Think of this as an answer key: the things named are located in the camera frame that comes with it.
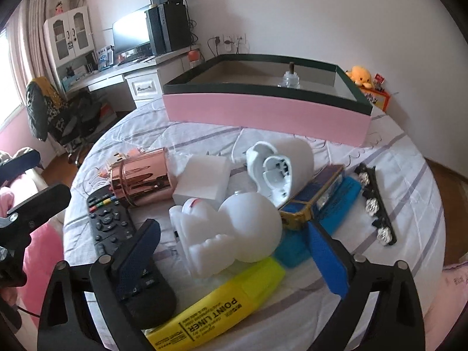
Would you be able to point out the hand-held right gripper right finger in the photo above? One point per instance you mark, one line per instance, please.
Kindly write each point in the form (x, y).
(329, 259)

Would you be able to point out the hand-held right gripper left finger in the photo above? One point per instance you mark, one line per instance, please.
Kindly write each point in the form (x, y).
(137, 259)

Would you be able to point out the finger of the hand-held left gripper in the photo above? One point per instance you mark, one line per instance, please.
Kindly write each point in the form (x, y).
(22, 162)
(40, 197)

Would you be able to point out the black crystal knob hook rack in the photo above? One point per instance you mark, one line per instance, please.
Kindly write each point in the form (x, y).
(378, 219)

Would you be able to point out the white bunny lamp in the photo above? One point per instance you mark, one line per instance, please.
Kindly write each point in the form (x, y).
(248, 226)

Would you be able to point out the white cube box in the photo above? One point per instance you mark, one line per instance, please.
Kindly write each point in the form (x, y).
(201, 179)

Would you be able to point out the white plastic plug-in device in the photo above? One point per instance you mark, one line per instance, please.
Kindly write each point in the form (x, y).
(296, 161)

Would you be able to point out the pink storage box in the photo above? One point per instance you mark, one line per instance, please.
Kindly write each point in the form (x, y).
(256, 113)

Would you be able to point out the pink bedsheet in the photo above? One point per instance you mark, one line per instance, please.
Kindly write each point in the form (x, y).
(44, 252)

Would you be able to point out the black remote control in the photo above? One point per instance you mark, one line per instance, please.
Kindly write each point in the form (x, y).
(109, 226)

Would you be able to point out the black office chair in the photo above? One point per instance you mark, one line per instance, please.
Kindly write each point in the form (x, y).
(55, 117)

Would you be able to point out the blue plastic case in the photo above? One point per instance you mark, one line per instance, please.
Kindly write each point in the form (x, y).
(345, 193)

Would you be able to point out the blue gold tin box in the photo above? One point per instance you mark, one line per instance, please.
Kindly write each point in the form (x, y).
(310, 193)

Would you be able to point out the yellow highlighter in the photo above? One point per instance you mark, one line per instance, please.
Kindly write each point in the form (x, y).
(219, 299)

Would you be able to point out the white striped quilt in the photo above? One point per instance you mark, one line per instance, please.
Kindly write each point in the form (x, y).
(409, 190)

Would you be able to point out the beige curtain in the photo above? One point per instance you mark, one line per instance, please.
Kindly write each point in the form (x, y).
(33, 44)

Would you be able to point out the blue white boxes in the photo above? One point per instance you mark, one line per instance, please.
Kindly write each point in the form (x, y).
(104, 56)

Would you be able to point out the white glass-door cabinet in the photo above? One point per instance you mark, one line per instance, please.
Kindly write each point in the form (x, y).
(69, 36)

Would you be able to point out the white desk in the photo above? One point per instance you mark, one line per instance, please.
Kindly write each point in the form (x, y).
(146, 80)

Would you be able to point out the red printed box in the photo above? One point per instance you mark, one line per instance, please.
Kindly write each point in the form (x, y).
(376, 98)

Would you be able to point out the black computer monitor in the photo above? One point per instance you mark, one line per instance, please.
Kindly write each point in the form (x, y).
(129, 33)

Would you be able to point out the small glass bottle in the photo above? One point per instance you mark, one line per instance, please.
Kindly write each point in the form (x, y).
(289, 80)

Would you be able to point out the yellow octopus plush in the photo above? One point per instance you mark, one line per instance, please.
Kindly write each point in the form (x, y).
(360, 76)

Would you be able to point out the small red white toy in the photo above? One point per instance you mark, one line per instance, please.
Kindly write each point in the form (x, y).
(381, 81)

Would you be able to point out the black computer tower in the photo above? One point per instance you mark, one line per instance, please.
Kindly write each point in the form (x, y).
(168, 29)

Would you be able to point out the doll wall sticker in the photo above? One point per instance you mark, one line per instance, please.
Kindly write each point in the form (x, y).
(59, 8)

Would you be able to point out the white wall sockets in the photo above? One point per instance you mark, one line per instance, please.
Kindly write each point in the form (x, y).
(228, 40)

